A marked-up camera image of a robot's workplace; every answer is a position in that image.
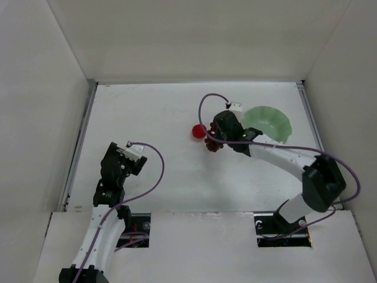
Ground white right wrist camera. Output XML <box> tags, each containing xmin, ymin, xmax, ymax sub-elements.
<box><xmin>226</xmin><ymin>101</ymin><xmax>243</xmax><ymax>114</ymax></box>

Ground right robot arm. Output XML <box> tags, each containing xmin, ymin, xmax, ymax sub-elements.
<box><xmin>211</xmin><ymin>110</ymin><xmax>346</xmax><ymax>233</ymax></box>

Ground aluminium table rail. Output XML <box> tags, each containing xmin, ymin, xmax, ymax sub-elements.
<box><xmin>296</xmin><ymin>80</ymin><xmax>344</xmax><ymax>210</ymax></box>
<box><xmin>57</xmin><ymin>79</ymin><xmax>98</xmax><ymax>212</ymax></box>

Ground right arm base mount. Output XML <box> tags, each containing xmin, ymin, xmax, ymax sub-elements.
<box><xmin>254</xmin><ymin>213</ymin><xmax>312</xmax><ymax>248</ymax></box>

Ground red fake apple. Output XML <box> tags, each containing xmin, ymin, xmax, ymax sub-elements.
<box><xmin>191</xmin><ymin>124</ymin><xmax>207</xmax><ymax>140</ymax></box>

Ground dark red fake grapes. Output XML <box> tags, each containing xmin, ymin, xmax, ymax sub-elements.
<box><xmin>204</xmin><ymin>121</ymin><xmax>224</xmax><ymax>152</ymax></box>

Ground green scalloped fruit bowl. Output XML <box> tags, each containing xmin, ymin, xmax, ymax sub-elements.
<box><xmin>241</xmin><ymin>106</ymin><xmax>292</xmax><ymax>144</ymax></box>

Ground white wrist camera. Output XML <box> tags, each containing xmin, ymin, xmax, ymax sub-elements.
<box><xmin>226</xmin><ymin>101</ymin><xmax>243</xmax><ymax>114</ymax></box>
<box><xmin>122</xmin><ymin>141</ymin><xmax>145</xmax><ymax>162</ymax></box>

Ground right aluminium table rail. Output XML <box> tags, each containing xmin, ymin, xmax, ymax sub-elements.
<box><xmin>296</xmin><ymin>80</ymin><xmax>344</xmax><ymax>210</ymax></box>

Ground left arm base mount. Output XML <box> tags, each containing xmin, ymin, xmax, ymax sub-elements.
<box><xmin>116</xmin><ymin>213</ymin><xmax>151</xmax><ymax>248</ymax></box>

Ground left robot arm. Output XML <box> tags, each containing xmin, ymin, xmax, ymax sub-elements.
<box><xmin>58</xmin><ymin>142</ymin><xmax>147</xmax><ymax>282</ymax></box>

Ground left aluminium table rail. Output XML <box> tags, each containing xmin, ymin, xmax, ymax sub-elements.
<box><xmin>57</xmin><ymin>79</ymin><xmax>98</xmax><ymax>212</ymax></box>

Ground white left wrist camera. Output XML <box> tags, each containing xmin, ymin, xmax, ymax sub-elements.
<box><xmin>122</xmin><ymin>141</ymin><xmax>145</xmax><ymax>162</ymax></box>

